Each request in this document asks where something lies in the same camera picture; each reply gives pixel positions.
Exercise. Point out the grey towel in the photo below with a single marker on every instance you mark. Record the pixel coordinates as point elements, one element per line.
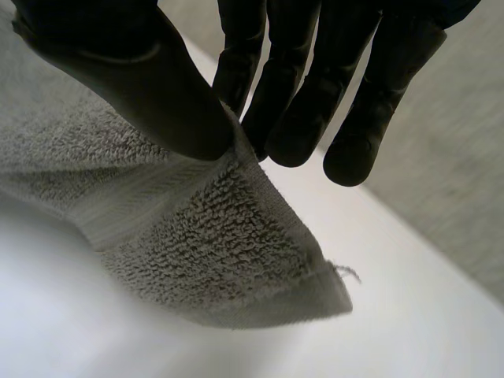
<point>204,236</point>

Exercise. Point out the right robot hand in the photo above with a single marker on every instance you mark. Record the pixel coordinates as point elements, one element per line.
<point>157,98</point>

